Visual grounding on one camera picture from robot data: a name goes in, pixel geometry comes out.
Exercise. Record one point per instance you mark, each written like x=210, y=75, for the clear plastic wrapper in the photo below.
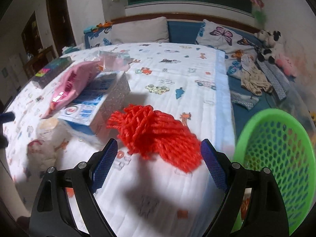
x=109, y=61

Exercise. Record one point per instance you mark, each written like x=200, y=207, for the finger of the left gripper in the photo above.
x=7, y=117

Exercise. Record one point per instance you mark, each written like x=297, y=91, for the pink plush toy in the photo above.
x=285, y=63

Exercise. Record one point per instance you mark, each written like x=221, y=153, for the blue white milk carton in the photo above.
x=89, y=112

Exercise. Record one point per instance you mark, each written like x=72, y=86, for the beige patterned cloth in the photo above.
x=253, y=79

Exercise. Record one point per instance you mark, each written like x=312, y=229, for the black white plush toy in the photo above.
x=271, y=42

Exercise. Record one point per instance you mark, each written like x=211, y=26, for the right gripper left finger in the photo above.
x=51, y=213

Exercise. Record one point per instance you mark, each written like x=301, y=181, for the pink snack bag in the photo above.
x=71, y=85

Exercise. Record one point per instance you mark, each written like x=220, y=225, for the beige pillow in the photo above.
x=151, y=30

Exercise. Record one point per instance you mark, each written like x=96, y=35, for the butterfly print pillow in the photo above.
x=233, y=44
x=102, y=37

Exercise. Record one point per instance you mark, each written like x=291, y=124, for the green plastic basket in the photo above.
x=275, y=139

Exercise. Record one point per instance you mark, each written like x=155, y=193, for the blue cushion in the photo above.
x=183, y=32

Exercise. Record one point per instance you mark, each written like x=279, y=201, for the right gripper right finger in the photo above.
x=252, y=203

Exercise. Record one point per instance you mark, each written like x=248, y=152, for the left butterfly print pillow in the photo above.
x=102, y=37

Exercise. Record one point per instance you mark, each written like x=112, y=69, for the blue white patterned cloth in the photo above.
x=277, y=79

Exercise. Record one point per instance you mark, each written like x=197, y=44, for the wooden headboard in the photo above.
x=189, y=17

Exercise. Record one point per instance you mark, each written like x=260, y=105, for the red plastic mesh bundle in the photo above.
x=147, y=132

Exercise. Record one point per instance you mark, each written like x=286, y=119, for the colourful marker pen case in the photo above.
x=50, y=71

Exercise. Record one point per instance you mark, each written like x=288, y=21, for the clear plastic jelly cup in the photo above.
x=52, y=130

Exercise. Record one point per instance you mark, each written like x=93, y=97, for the crumpled white red wrapper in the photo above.
x=43, y=154

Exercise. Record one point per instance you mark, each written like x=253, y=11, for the orange toy on headboard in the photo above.
x=106, y=24

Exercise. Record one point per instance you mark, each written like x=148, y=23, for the right butterfly print pillow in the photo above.
x=233, y=44

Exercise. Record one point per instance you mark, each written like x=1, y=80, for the colourful wall decoration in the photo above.
x=257, y=11

